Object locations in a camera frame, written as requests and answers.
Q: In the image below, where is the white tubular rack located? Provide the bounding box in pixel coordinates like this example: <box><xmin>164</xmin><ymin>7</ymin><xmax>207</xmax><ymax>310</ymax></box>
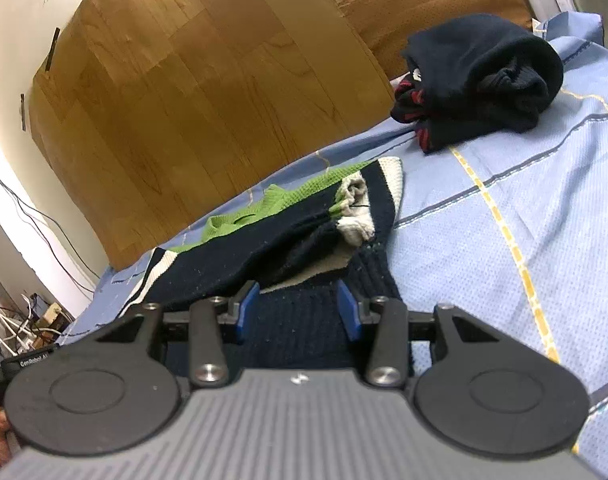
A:
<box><xmin>0</xmin><ymin>289</ymin><xmax>51</xmax><ymax>357</ymax></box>

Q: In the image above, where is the green navy striped sweater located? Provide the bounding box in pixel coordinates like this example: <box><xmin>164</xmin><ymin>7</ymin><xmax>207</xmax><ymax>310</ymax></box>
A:
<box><xmin>116</xmin><ymin>156</ymin><xmax>415</xmax><ymax>370</ymax></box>

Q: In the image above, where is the thin wall cable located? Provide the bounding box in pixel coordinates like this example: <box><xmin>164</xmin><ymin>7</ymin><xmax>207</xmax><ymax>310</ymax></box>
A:
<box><xmin>11</xmin><ymin>199</ymin><xmax>102</xmax><ymax>278</ymax></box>
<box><xmin>0</xmin><ymin>159</ymin><xmax>97</xmax><ymax>295</ymax></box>

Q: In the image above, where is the navy sweater with red stripes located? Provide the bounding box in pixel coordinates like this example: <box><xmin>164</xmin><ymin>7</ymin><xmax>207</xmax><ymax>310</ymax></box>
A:
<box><xmin>390</xmin><ymin>14</ymin><xmax>565</xmax><ymax>156</ymax></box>

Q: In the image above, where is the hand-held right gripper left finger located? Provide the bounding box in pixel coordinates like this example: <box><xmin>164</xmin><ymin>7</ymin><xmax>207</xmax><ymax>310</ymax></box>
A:
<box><xmin>96</xmin><ymin>280</ymin><xmax>261</xmax><ymax>389</ymax></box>

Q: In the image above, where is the brown cushion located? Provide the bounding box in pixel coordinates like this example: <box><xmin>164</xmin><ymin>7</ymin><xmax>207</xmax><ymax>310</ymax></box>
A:
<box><xmin>330</xmin><ymin>0</ymin><xmax>534</xmax><ymax>81</ymax></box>

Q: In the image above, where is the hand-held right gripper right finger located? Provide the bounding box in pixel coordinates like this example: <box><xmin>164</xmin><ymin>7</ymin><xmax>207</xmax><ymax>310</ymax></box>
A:
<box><xmin>336</xmin><ymin>280</ymin><xmax>495</xmax><ymax>389</ymax></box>

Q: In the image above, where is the blue checked bedsheet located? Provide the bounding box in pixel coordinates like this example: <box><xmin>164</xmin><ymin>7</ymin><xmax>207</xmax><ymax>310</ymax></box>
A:
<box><xmin>59</xmin><ymin>10</ymin><xmax>608</xmax><ymax>480</ymax></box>

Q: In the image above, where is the wooden headboard panel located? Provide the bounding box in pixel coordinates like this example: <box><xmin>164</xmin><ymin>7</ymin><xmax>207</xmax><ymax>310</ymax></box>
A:
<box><xmin>28</xmin><ymin>0</ymin><xmax>397</xmax><ymax>272</ymax></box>

